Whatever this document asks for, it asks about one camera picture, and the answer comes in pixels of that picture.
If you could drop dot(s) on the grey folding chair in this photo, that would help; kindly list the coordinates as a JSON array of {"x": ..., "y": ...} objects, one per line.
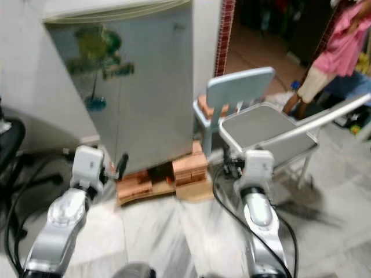
[{"x": 261, "y": 126}]

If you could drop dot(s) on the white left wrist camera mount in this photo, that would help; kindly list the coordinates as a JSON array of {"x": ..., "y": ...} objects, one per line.
[{"x": 88, "y": 164}]

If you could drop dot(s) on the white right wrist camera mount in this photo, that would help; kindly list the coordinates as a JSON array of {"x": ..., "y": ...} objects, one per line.
[{"x": 256, "y": 169}]

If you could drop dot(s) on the person in pink shirt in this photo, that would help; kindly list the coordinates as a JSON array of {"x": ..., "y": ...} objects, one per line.
[{"x": 342, "y": 49}]

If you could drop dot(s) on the red tiled pillar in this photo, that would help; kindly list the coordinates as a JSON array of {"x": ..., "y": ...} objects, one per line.
[{"x": 225, "y": 35}]

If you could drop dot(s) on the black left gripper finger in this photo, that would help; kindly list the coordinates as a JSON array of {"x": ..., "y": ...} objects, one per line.
[{"x": 124, "y": 164}]

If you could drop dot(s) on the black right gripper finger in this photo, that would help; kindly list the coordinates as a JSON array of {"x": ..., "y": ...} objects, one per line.
[{"x": 226, "y": 157}]

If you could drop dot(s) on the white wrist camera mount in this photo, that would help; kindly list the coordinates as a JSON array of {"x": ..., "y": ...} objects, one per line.
[
  {"x": 88, "y": 164},
  {"x": 256, "y": 169}
]

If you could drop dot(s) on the light blue plastic chair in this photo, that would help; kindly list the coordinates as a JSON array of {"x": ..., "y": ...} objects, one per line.
[{"x": 237, "y": 87}]

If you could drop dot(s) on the silver small fridge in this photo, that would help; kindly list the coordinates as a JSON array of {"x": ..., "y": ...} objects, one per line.
[{"x": 145, "y": 87}]

